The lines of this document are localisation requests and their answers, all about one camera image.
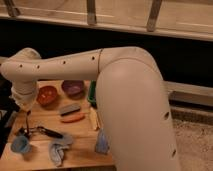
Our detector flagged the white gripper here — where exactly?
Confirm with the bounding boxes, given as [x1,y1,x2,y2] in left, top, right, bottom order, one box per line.
[11,82,38,112]

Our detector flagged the silver fork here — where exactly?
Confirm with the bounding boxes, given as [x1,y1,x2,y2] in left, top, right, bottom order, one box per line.
[25,110,31,138]

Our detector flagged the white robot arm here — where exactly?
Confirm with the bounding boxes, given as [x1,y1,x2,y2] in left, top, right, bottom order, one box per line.
[0,47,181,171]

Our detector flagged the blue plastic cup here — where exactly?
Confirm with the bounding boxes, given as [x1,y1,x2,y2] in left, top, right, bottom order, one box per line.
[11,135,30,154]

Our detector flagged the orange bowl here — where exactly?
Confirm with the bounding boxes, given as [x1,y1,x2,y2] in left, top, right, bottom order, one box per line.
[37,86,58,106]

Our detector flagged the purple bowl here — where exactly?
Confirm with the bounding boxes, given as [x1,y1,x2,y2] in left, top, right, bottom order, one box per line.
[61,80,84,96]

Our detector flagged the wooden table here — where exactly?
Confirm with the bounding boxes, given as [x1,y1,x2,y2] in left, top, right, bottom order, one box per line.
[0,81,116,171]

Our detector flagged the orange carrot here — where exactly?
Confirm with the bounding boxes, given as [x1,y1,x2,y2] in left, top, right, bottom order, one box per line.
[60,113,85,123]

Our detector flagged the blue cloth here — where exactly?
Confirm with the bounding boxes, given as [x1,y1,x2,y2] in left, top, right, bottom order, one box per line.
[49,134,73,167]

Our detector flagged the green plastic tray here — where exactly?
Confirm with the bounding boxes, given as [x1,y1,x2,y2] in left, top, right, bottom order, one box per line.
[87,81,97,107]

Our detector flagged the yellow banana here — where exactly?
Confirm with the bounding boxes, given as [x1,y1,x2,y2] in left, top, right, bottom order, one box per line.
[89,108,100,130]

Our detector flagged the blue sponge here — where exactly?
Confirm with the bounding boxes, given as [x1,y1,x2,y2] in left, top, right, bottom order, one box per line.
[95,129,109,154]

